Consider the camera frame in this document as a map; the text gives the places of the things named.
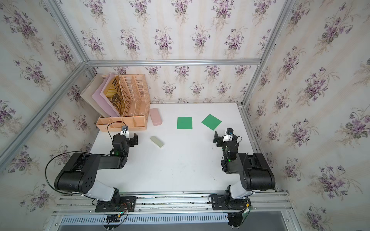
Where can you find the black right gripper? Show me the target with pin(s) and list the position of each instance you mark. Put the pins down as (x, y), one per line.
(219, 140)

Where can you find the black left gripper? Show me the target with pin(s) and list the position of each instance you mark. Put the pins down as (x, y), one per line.
(131, 140)

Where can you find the green square paper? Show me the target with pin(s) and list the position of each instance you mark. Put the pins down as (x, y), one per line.
(211, 122)
(184, 123)

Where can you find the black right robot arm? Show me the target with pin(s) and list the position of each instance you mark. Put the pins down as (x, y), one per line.
(254, 172)

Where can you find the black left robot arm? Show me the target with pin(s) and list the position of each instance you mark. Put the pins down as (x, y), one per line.
(78, 176)

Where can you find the pale green stapler case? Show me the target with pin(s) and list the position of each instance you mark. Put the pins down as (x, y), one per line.
(157, 141)

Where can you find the peach plastic file organizer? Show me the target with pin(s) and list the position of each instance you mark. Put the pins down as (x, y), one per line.
(137, 104)

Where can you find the yellow black patterned book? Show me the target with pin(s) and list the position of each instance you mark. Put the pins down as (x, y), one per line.
(112, 92)

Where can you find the pink folder board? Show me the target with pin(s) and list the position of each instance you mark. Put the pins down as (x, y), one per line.
(100, 98)

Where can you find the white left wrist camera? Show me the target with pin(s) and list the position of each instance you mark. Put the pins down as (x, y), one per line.
(124, 131)

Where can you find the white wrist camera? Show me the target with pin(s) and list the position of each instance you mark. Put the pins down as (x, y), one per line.
(124, 131)
(229, 134)

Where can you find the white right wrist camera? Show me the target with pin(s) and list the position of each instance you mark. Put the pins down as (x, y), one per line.
(229, 134)

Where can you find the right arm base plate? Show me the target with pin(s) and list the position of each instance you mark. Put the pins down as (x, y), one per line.
(226, 202)

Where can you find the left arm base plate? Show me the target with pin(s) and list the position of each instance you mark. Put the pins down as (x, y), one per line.
(125, 203)

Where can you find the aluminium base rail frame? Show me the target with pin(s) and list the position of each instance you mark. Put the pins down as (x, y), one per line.
(260, 211)

